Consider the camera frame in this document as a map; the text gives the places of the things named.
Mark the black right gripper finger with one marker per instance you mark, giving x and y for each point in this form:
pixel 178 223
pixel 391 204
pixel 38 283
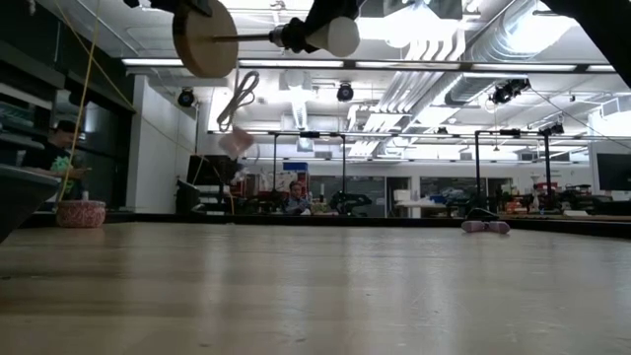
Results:
pixel 330 12

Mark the white lightbulb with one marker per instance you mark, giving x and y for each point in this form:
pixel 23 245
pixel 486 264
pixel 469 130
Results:
pixel 340 37

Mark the lamp stand with wooden base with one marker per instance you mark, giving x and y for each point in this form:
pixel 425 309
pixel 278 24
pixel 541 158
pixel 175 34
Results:
pixel 204 39

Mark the black background robot arm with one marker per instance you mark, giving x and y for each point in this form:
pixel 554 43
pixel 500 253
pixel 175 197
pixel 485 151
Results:
pixel 350 201

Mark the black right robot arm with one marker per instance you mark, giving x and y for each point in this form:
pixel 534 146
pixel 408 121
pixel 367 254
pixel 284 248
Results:
pixel 606 24

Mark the ceiling light strip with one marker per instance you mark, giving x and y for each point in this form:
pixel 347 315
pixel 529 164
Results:
pixel 296 63

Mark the blue box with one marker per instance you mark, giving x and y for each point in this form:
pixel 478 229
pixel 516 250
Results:
pixel 296 166

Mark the person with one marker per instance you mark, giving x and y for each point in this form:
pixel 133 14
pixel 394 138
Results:
pixel 297 199
pixel 51 158

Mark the pink round patterned container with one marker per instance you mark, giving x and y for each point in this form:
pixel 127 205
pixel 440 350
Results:
pixel 81 214

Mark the black ceiling-mounted camera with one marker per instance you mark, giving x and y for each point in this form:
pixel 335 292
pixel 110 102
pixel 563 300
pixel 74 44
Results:
pixel 345 92
pixel 186 97
pixel 510 90

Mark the black background rig frame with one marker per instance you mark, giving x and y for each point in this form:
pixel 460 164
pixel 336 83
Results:
pixel 510 132
pixel 309 134

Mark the silver ventilation duct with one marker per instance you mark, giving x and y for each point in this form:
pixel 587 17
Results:
pixel 488 64

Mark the black metal table frame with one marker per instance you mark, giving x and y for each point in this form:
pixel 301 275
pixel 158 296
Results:
pixel 345 220

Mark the black wall monitor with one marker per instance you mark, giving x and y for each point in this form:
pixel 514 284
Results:
pixel 615 171

